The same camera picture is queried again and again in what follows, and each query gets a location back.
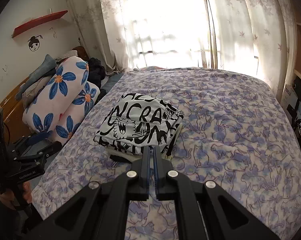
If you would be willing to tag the red wall shelf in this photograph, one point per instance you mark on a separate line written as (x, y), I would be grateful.
(38, 22)

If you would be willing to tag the wooden headboard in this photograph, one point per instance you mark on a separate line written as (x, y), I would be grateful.
(10, 105)

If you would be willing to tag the person's left hand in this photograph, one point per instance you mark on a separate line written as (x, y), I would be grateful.
(26, 190)

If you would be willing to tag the brown round object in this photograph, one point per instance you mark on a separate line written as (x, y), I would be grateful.
(81, 52)

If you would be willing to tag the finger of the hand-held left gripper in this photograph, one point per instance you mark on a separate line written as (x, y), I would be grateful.
(40, 152)
(38, 137)

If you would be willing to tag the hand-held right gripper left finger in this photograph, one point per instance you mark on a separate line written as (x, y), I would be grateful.
(146, 160)

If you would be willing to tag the white black lettered jacket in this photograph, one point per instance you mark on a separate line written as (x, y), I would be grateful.
(140, 120)

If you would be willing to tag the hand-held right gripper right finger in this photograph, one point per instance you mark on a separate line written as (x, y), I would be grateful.
(156, 162)

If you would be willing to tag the dark clothes pile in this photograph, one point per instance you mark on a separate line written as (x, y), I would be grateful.
(96, 71)

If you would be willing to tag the grey folded cloth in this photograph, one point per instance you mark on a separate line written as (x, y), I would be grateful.
(44, 67)

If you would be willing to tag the wooden bookshelf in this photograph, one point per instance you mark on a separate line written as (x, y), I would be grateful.
(300, 62)

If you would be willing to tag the blue flower print quilt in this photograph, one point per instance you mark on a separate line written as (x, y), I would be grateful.
(65, 97)

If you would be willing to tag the beige folded cloth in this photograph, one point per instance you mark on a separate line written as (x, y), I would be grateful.
(38, 87)

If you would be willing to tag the face wall sticker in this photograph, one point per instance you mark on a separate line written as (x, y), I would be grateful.
(35, 43)

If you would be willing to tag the white black cardboard box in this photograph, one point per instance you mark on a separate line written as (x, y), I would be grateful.
(290, 100)

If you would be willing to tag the white leaf print curtain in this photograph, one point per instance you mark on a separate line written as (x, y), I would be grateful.
(110, 30)
(253, 30)

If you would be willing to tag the purple cat print blanket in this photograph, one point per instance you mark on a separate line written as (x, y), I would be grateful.
(228, 142)

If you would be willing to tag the grey bed sheet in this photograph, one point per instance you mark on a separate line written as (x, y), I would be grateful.
(110, 85)

